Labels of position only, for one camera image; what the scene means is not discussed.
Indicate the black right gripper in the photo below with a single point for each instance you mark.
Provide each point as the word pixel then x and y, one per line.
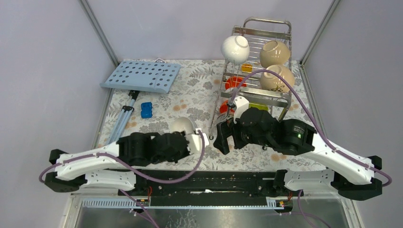
pixel 225 129

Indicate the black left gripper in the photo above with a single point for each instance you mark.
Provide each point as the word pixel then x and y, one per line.
pixel 186 153

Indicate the white bowl front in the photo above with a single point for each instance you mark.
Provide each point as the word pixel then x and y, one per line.
pixel 183 124

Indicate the white bowl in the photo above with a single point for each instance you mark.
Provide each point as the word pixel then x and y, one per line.
pixel 235 49
pixel 183 124

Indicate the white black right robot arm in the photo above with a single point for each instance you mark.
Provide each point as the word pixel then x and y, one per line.
pixel 349 175

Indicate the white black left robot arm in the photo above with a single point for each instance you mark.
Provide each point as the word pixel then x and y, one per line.
pixel 101 168

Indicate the stainless steel dish rack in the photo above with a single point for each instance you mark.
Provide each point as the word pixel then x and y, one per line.
pixel 258 31

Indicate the orange bowl lower front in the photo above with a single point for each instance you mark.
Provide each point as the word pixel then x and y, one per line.
pixel 224 108

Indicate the orange bowl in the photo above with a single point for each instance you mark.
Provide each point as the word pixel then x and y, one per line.
pixel 224 108
pixel 232 82

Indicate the lime green bowl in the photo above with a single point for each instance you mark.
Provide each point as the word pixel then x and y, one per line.
pixel 259 106

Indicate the floral table mat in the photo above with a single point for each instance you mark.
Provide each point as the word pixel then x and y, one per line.
pixel 193 95

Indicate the blue toy block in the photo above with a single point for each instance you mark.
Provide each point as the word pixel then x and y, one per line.
pixel 146 110

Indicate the orange bowl lower rear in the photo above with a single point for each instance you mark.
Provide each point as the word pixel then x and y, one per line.
pixel 232 82

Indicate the small yellow cup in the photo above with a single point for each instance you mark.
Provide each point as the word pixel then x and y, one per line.
pixel 246 68

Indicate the beige bowl with flower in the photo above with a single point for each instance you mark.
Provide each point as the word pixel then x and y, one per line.
pixel 269 81

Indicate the blue perforated tray stand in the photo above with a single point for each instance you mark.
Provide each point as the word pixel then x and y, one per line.
pixel 136 77

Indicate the beige bowl rear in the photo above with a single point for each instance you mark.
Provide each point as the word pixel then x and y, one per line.
pixel 274 53

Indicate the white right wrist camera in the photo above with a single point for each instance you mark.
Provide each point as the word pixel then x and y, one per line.
pixel 239 104

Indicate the white slotted cable duct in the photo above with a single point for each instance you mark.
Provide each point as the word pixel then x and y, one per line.
pixel 126 203

